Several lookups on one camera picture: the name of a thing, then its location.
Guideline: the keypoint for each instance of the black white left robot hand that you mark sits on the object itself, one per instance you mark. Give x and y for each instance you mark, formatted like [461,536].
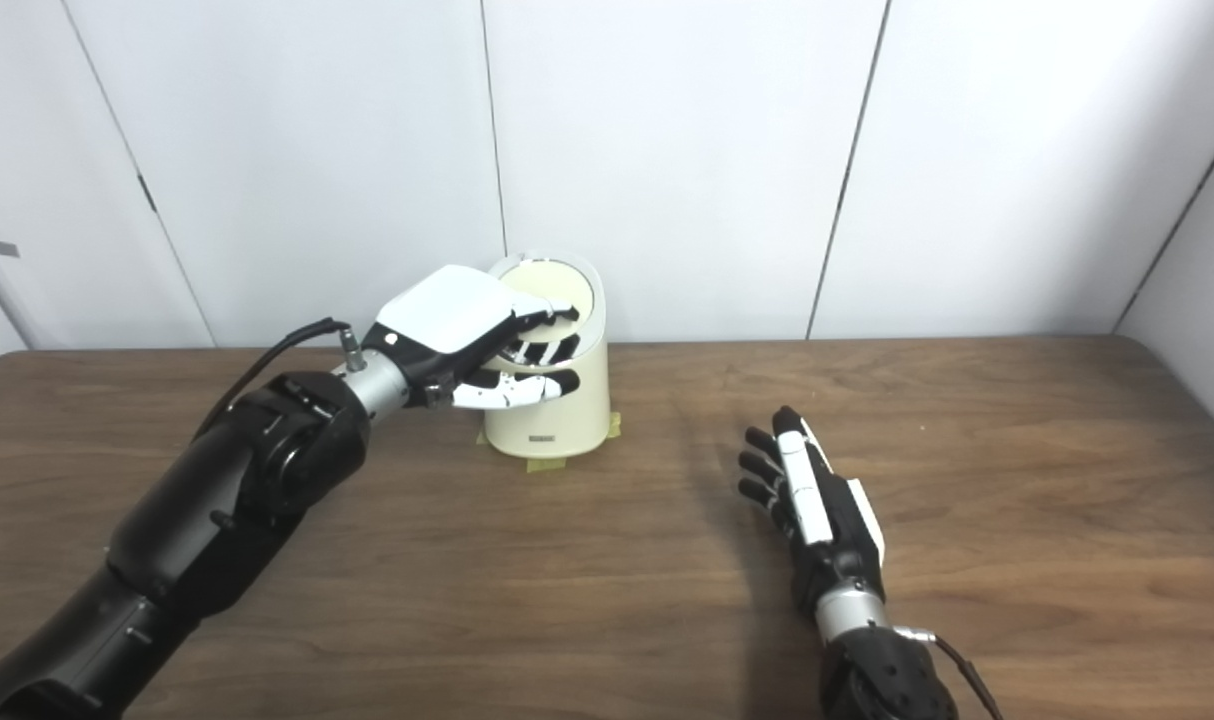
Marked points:
[447,320]

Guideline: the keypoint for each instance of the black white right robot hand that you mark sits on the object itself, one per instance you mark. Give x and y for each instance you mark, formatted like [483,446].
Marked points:
[837,530]

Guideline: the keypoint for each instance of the cream-colored bin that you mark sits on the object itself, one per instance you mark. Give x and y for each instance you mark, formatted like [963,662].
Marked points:
[567,425]

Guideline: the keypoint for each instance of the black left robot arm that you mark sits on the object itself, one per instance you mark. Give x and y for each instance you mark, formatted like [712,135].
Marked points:
[217,520]

